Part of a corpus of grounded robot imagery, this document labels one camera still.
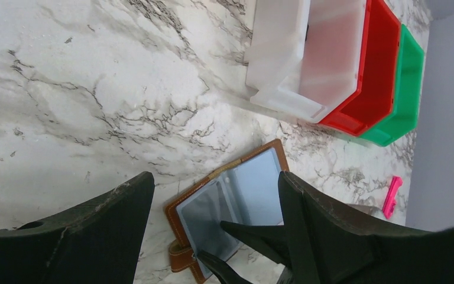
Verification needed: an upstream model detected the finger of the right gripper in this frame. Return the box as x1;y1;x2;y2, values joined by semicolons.
197;250;251;284
220;221;291;268

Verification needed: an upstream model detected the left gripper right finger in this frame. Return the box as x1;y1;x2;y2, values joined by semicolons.
278;172;454;283

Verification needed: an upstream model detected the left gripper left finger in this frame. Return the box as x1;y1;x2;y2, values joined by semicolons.
0;172;155;283

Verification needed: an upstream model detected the brown leather card holder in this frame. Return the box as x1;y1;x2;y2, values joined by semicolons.
164;138;289;283

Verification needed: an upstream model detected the green plastic bin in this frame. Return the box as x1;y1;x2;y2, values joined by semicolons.
360;24;425;147

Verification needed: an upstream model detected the red plastic bin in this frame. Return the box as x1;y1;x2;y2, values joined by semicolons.
317;0;403;137

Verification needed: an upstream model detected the white plastic bin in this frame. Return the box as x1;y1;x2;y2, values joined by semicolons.
244;1;372;123

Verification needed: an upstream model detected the pink highlighter marker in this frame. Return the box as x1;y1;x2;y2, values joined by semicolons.
382;176;403;219

